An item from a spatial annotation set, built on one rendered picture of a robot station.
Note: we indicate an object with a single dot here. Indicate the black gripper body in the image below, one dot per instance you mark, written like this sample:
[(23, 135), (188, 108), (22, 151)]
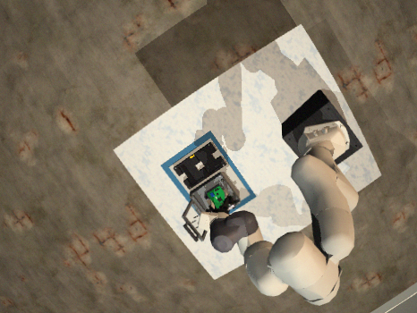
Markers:
[(222, 210)]

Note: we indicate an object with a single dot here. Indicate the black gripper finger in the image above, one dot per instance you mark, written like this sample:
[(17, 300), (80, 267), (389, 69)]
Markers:
[(228, 202), (211, 207)]

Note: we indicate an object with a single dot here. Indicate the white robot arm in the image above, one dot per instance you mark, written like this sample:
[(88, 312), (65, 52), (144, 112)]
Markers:
[(294, 259)]

